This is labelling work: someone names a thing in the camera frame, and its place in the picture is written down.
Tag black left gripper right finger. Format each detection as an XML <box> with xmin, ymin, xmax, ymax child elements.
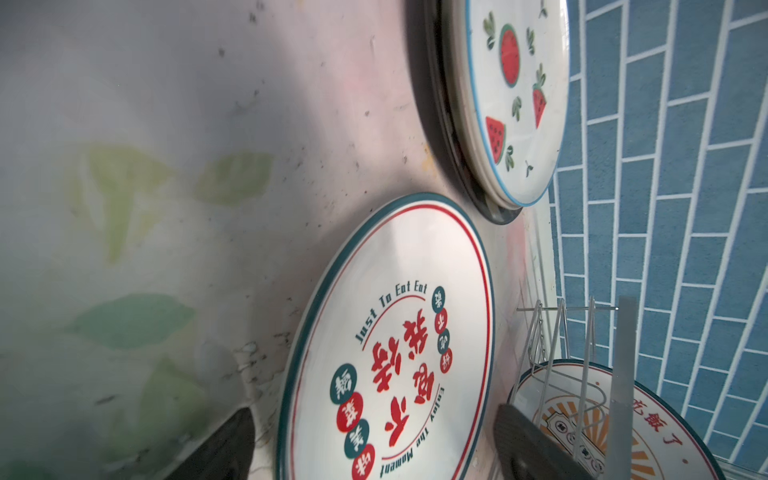
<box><xmin>493</xmin><ymin>404</ymin><xmax>593</xmax><ymax>480</ymax></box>

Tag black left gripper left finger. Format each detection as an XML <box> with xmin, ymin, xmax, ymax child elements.
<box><xmin>167</xmin><ymin>408</ymin><xmax>256</xmax><ymax>480</ymax></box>

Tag red rim white plate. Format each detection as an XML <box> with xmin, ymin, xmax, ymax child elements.
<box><xmin>275</xmin><ymin>192</ymin><xmax>495</xmax><ymax>479</ymax></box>

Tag watermelon print plate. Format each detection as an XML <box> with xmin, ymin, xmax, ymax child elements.
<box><xmin>466</xmin><ymin>1</ymin><xmax>570</xmax><ymax>207</ymax></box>

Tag dark mosaic rim plate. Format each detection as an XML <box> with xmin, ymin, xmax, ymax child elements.
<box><xmin>421</xmin><ymin>1</ymin><xmax>523</xmax><ymax>226</ymax></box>

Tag sunburst red text plate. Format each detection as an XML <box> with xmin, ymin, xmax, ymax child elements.
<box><xmin>508</xmin><ymin>359</ymin><xmax>724</xmax><ymax>479</ymax></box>

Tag metal wire dish rack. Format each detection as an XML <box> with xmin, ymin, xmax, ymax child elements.
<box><xmin>515</xmin><ymin>296</ymin><xmax>768</xmax><ymax>480</ymax></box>

